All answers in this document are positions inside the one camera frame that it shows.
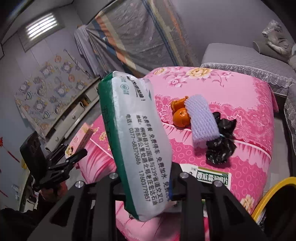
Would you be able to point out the pink cardboard box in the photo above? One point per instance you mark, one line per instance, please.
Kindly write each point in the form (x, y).
(80, 140)

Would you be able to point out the whole orange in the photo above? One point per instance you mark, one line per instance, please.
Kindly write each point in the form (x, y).
(181, 118)

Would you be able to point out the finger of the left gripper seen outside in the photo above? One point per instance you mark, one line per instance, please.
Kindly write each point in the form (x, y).
(65, 167)

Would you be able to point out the yellow rimmed trash bin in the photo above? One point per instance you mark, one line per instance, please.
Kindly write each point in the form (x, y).
(275, 213)

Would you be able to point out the white tiger plush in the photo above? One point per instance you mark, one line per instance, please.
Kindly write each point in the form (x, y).
(276, 39)

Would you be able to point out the flat green tissue pack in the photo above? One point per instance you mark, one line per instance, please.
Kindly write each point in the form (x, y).
(207, 175)

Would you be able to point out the striped grey hanging sheet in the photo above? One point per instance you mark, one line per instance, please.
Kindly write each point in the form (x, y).
(135, 37)

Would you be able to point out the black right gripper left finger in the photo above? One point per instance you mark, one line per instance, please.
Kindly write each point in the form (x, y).
(86, 212)

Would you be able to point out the left hand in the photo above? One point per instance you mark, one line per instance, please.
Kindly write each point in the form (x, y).
(56, 193)

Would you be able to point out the grey bolster cushion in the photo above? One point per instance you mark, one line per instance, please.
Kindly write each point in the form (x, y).
(264, 49)

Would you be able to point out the grey quilted sofa cover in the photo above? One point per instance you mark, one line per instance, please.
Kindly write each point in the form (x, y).
(279, 75)

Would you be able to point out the white low cabinet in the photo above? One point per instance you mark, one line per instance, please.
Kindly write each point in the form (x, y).
(72, 116)

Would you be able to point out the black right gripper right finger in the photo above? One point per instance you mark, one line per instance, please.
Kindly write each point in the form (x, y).
(227, 218)

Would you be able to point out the black plastic bag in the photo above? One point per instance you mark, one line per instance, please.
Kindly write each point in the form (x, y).
(222, 148)

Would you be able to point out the peeled orange peel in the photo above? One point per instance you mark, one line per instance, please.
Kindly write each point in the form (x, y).
(178, 104)

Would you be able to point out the purple foam fruit net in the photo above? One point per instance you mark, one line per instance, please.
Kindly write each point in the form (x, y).
(203, 125)

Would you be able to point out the green tissue pack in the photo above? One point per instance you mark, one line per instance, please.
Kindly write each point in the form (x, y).
(138, 142)
(207, 175)

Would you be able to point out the patterned cloth on cabinet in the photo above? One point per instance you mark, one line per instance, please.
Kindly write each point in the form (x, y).
(46, 94)

